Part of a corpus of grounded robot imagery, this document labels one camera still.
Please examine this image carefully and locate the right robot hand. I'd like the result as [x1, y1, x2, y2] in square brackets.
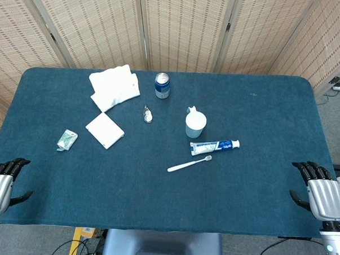
[288, 160, 340, 223]

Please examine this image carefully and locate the blue white toothpaste tube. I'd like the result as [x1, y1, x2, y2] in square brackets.
[189, 138, 241, 159]

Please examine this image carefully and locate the white toothbrush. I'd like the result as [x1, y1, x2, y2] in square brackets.
[167, 153, 213, 174]

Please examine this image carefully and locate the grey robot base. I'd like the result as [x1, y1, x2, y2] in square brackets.
[101, 228, 224, 255]

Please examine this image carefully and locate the white plastic cup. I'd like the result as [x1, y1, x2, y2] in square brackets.
[184, 105, 207, 139]

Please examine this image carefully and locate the green white tissue packet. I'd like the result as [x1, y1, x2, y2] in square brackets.
[55, 129, 78, 153]

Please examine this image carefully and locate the white flat square box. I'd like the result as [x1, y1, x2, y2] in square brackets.
[84, 112, 126, 151]

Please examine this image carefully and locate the white folded towel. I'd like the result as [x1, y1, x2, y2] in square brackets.
[87, 63, 142, 115]

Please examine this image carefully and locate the blue table cloth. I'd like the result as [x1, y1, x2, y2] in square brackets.
[0, 63, 340, 240]

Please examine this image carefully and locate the small silver clear trinket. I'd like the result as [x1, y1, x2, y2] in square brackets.
[143, 104, 154, 124]

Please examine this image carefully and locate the bamboo folding screen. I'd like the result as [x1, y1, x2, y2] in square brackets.
[0, 0, 340, 172]

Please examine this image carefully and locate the blue soda can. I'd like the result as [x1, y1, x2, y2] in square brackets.
[154, 72, 171, 100]

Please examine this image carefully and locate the black floor cable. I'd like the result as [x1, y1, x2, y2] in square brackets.
[48, 236, 104, 255]

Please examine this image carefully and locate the yellow frame under table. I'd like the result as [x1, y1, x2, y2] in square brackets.
[69, 227, 96, 255]

